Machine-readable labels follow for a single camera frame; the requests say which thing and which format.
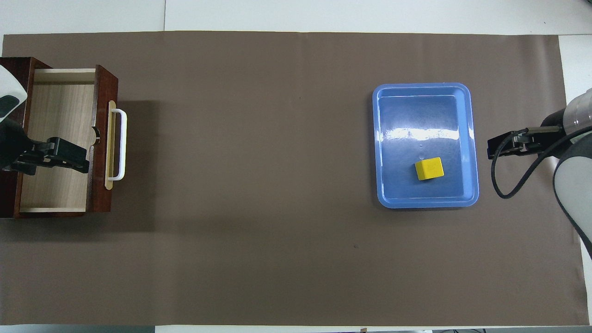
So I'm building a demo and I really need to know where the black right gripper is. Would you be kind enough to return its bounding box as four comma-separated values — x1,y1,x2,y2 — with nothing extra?
487,112,568,160

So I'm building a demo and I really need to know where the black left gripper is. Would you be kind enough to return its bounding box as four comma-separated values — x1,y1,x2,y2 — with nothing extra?
0,118,90,176

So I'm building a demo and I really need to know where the wooden drawer with white handle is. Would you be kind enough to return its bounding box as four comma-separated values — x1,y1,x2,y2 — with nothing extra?
18,65,128,214

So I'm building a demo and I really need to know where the yellow cube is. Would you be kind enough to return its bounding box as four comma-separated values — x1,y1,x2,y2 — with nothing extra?
415,157,444,181

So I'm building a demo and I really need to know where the dark wooden drawer cabinet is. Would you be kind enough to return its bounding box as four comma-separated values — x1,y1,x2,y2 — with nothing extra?
0,56,88,219

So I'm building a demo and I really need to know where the blue plastic tray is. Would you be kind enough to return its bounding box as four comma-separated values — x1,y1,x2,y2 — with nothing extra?
372,82,480,210

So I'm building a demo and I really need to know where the brown table mat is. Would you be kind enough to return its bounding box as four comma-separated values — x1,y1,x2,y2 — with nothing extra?
0,31,581,327

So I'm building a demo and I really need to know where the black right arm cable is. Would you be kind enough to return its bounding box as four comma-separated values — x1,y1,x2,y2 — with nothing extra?
491,127,592,199

